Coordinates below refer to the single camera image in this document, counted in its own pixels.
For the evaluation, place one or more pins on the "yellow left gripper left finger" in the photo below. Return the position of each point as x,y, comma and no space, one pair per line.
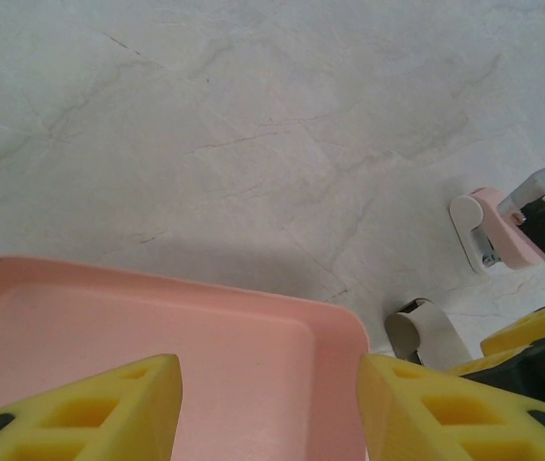
123,432

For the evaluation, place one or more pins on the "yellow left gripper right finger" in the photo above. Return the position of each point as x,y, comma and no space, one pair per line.
406,422

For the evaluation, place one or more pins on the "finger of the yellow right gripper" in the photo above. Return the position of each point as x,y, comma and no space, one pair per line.
531,379
541,324

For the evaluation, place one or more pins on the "grey metal stapler part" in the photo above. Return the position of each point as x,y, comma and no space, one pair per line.
426,331

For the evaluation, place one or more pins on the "pink and white stapler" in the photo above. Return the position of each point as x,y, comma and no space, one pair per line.
498,225

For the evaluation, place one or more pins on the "pink plastic tray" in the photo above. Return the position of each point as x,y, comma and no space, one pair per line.
205,336

